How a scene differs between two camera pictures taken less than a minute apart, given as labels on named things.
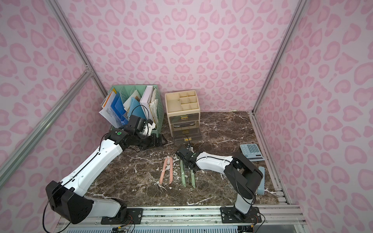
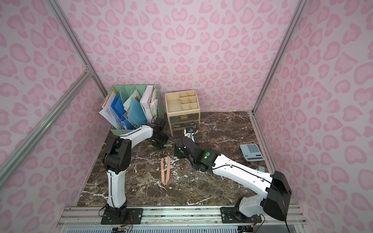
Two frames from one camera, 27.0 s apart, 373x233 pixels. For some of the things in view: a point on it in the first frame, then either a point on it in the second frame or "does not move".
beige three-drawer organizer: [183, 110] does not move
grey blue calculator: [252, 152] does not move
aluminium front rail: [245, 219] does not move
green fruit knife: [193, 178] -> [168, 145]
